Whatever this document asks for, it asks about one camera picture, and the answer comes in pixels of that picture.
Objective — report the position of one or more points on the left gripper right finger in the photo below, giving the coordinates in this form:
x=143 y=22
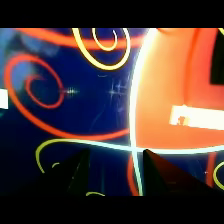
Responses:
x=166 y=180

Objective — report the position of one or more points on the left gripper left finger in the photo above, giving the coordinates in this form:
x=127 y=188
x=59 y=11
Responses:
x=68 y=178

